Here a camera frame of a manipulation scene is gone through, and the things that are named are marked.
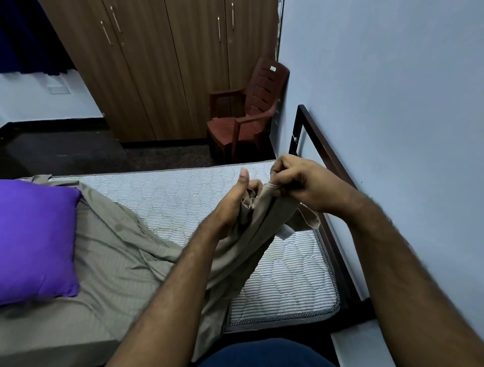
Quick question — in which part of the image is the person's right forearm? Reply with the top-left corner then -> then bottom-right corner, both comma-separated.
344,193 -> 484,367

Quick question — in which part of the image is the printed wall poster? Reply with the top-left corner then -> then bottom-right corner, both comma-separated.
276,0 -> 285,61

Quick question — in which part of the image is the person's left forearm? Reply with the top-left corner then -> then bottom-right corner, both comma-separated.
105,219 -> 243,367

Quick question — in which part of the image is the maroon plastic chair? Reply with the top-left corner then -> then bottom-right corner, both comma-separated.
206,57 -> 291,164

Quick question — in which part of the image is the person's right hand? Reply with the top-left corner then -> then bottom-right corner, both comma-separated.
269,154 -> 364,214

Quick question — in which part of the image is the person's navy blue shirt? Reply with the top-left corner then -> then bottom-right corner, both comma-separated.
196,338 -> 337,367

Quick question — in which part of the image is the dark wooden bed frame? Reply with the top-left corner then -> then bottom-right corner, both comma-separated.
289,104 -> 375,322

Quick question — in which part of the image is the beige striped bed sheet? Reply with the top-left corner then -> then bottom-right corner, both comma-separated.
0,173 -> 322,367

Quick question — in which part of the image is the dark blue curtain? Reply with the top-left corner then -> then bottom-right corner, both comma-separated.
0,0 -> 76,76

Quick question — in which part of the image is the brown wooden wardrobe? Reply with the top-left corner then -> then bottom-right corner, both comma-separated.
37,0 -> 284,144

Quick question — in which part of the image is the purple dotted pillow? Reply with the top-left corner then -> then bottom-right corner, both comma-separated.
0,179 -> 82,306

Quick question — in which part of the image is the person's left hand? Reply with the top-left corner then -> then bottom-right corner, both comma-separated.
206,167 -> 265,242

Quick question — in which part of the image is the white striped mattress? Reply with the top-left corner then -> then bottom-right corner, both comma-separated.
49,159 -> 341,333

